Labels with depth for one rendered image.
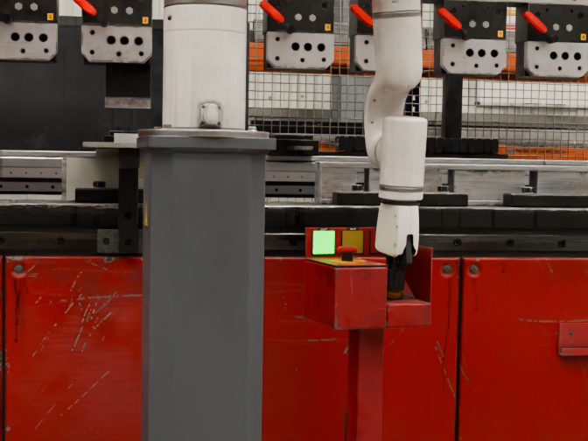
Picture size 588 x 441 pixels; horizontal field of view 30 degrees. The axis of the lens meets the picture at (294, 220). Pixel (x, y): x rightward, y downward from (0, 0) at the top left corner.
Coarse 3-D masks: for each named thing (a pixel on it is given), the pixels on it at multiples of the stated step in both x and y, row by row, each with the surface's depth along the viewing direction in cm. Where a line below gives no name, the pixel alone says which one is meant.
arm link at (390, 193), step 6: (384, 186) 207; (390, 186) 206; (384, 192) 207; (390, 192) 206; (396, 192) 206; (402, 192) 206; (408, 192) 206; (414, 192) 206; (420, 192) 208; (384, 198) 208; (390, 198) 207; (396, 198) 206; (402, 198) 206; (408, 198) 206; (414, 198) 207; (420, 198) 208
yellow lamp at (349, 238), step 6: (342, 234) 218; (348, 234) 218; (354, 234) 219; (360, 234) 219; (342, 240) 218; (348, 240) 218; (354, 240) 219; (360, 240) 219; (360, 246) 219; (360, 252) 219
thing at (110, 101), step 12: (108, 72) 239; (120, 72) 239; (132, 72) 239; (144, 72) 240; (108, 84) 239; (120, 84) 239; (132, 84) 240; (144, 84) 240; (108, 96) 239; (120, 96) 239; (132, 96) 240; (144, 96) 240
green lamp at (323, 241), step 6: (318, 234) 216; (324, 234) 216; (330, 234) 217; (318, 240) 216; (324, 240) 216; (330, 240) 217; (318, 246) 216; (324, 246) 217; (330, 246) 217; (318, 252) 216; (324, 252) 217; (330, 252) 217
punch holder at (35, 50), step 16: (0, 0) 231; (16, 0) 231; (32, 0) 232; (48, 0) 233; (16, 16) 232; (32, 16) 232; (0, 32) 231; (16, 32) 232; (32, 32) 232; (48, 32) 233; (0, 48) 231; (16, 48) 232; (32, 48) 232; (48, 48) 233
